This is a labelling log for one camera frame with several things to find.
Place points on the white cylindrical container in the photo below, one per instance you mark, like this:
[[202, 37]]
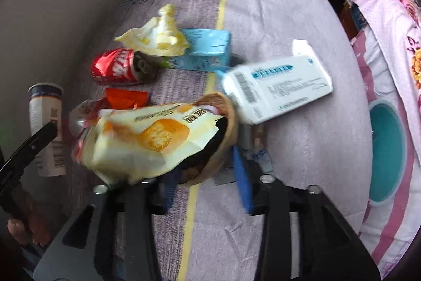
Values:
[[46, 118]]

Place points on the teal trash bin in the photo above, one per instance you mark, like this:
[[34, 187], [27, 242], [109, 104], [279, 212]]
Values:
[[388, 142]]

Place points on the person's left hand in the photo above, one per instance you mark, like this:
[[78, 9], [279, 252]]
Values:
[[31, 221]]

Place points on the purple tablecloth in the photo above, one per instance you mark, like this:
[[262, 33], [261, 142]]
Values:
[[279, 21]]

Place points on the pink striped bed sheet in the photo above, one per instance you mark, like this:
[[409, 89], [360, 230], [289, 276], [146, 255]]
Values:
[[388, 228]]

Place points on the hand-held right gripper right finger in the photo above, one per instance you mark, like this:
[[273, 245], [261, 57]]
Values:
[[243, 184]]

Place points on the light blue carton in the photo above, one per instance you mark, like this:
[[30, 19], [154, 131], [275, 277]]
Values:
[[210, 44]]

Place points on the pink floral blanket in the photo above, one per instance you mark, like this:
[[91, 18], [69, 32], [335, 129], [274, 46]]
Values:
[[394, 21]]

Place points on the yellow bread packet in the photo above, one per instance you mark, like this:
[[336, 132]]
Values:
[[148, 136]]

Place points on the orange snack wrapper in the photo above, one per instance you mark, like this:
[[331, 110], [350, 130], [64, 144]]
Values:
[[125, 97]]

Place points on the white medicine box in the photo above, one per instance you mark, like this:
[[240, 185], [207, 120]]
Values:
[[286, 86]]

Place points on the crumpled yellow wrapper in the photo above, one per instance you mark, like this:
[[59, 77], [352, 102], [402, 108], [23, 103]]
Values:
[[158, 37]]

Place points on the brown paper bowl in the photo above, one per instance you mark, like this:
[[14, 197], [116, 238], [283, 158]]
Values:
[[230, 121]]

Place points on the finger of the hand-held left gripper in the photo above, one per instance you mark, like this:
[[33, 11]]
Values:
[[31, 147]]

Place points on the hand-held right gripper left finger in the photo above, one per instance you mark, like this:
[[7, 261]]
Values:
[[169, 195]]

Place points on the red soda can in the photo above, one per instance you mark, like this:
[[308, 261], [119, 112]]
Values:
[[111, 67]]

